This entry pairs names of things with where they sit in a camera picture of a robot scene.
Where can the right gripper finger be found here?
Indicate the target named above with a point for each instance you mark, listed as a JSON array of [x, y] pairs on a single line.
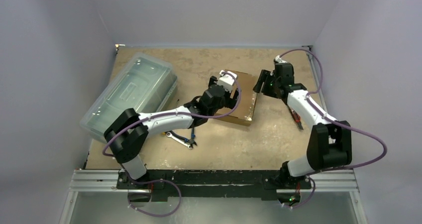
[[261, 87], [264, 76]]

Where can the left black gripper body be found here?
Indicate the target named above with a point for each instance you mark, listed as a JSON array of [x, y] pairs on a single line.
[[229, 102]]

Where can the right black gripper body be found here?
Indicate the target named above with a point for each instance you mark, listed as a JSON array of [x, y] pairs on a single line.
[[264, 85]]

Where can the brown cardboard express box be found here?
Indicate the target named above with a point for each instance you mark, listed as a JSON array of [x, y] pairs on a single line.
[[243, 114]]

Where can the red utility knife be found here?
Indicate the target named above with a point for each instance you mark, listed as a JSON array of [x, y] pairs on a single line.
[[296, 118]]

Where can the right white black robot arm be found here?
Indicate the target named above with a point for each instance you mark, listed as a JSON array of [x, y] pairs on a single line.
[[329, 144]]

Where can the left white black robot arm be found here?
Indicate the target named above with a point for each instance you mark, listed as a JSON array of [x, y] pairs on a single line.
[[127, 134]]

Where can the silver wrench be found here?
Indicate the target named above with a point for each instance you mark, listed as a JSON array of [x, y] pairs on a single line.
[[170, 135]]

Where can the clear plastic storage bin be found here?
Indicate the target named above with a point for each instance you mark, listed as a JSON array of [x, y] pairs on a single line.
[[146, 84]]

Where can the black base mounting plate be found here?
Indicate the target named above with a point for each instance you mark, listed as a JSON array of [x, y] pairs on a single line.
[[268, 185]]

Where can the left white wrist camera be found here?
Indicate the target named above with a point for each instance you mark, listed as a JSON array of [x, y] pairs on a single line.
[[227, 80]]

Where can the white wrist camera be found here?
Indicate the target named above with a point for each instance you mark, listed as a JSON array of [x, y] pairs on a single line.
[[279, 60], [227, 80]]

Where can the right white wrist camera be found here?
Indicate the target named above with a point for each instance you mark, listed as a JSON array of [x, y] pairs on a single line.
[[279, 60]]

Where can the blue handled pliers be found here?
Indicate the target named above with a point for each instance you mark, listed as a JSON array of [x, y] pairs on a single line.
[[190, 140]]

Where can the aluminium frame rail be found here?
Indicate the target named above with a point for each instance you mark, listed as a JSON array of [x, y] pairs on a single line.
[[93, 198]]

